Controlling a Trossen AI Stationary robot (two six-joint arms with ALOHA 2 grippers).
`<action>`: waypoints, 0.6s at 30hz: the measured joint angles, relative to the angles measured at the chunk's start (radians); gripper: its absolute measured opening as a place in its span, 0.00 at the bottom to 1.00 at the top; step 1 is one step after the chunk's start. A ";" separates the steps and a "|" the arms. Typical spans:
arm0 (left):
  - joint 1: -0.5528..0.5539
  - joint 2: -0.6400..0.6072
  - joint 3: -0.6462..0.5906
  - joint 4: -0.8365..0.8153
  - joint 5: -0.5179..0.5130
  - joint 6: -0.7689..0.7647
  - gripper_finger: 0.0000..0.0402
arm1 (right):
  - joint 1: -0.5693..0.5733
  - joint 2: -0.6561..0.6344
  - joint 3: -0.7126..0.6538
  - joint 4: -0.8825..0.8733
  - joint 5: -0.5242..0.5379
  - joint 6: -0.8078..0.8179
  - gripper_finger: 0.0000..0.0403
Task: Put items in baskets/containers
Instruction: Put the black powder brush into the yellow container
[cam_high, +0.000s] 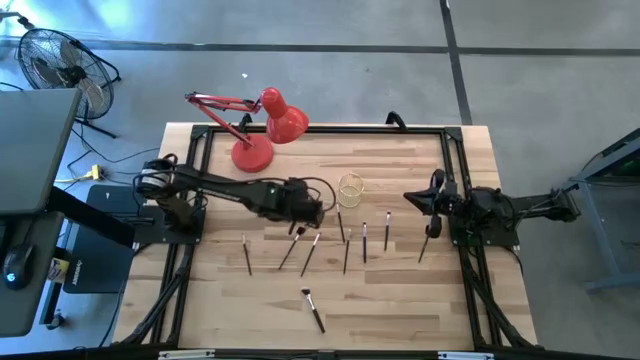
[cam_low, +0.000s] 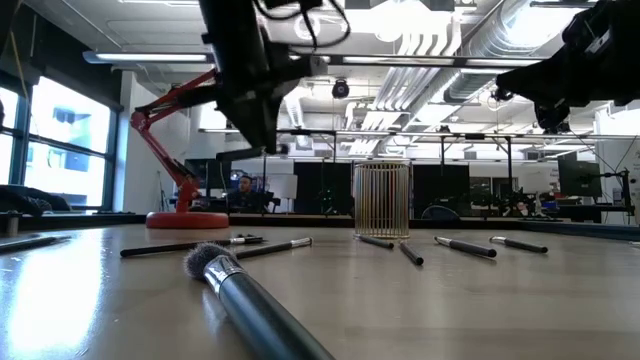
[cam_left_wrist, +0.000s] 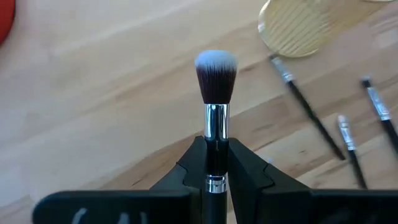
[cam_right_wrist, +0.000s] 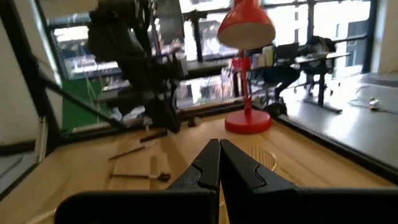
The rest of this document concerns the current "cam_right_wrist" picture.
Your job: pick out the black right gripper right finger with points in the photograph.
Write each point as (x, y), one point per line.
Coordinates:
(242, 174)

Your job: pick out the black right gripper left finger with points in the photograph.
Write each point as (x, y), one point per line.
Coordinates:
(202, 174)

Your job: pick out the thick fluffy grey makeup brush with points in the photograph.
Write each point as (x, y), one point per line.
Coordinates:
(163, 177)

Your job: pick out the slim black makeup brush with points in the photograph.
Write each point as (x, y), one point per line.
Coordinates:
(154, 136)

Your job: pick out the black makeup brush silver ferrule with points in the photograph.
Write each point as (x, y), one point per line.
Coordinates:
(127, 153)

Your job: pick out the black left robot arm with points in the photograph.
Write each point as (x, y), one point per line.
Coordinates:
(118, 40)

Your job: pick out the red desk lamp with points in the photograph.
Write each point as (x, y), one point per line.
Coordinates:
(248, 123)

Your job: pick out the dark background desk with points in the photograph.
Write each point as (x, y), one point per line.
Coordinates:
(326, 57)

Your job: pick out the white power adapter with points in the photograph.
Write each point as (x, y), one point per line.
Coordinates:
(374, 103)

